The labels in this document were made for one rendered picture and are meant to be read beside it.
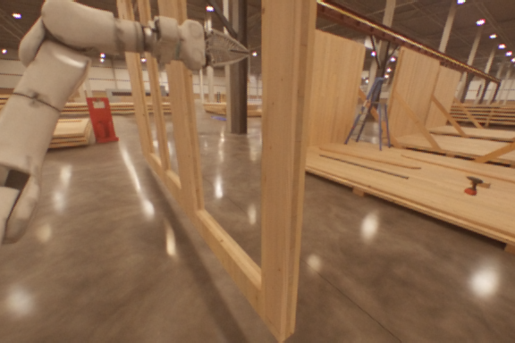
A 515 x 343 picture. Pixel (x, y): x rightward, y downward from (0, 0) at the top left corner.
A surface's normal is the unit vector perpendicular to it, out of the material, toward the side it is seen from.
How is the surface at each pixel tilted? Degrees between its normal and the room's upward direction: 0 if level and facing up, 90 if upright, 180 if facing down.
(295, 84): 88
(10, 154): 68
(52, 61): 75
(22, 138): 80
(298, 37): 88
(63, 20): 88
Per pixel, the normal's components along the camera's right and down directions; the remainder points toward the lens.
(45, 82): 0.67, 0.02
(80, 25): 0.68, 0.27
